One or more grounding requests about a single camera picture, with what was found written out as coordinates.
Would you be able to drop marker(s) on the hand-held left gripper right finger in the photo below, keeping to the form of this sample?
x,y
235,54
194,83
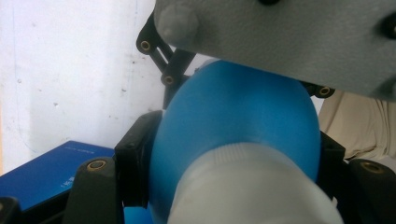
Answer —
x,y
330,161

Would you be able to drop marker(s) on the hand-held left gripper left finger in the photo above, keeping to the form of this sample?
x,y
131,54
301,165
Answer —
x,y
135,158

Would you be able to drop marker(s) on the white bottle cap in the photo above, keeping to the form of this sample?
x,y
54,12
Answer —
x,y
249,189

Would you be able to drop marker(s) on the blue plastic bottle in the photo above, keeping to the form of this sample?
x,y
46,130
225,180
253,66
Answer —
x,y
236,109

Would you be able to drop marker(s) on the cream cloth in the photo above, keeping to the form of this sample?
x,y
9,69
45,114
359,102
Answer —
x,y
358,127

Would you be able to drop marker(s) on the blue flat box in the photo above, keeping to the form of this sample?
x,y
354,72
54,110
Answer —
x,y
43,177

